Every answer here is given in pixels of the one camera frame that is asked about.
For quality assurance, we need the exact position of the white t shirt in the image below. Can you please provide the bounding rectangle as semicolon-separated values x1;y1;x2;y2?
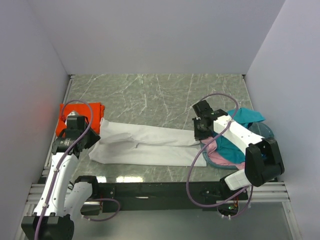
88;119;201;167

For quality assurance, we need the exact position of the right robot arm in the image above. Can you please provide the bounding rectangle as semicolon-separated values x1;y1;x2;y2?
192;100;285;200

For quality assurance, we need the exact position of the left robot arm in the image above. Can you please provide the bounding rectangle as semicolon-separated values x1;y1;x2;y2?
21;115;100;240

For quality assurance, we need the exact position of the folded orange t shirt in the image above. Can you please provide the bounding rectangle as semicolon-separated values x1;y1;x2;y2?
55;102;105;136

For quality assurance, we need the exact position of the pink t shirt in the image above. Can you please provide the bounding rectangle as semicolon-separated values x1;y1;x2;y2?
201;141;245;170

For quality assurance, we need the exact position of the teal t shirt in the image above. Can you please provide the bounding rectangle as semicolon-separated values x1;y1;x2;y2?
213;108;265;164

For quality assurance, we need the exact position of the teal plastic basket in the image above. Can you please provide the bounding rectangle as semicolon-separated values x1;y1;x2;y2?
216;122;274;164

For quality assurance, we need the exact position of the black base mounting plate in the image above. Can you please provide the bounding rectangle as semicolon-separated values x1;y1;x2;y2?
79;182;249;217

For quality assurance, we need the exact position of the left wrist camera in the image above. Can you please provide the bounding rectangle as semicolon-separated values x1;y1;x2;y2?
60;110;79;122

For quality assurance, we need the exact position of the aluminium extrusion rail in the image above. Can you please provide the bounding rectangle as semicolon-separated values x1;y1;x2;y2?
26;181;291;205

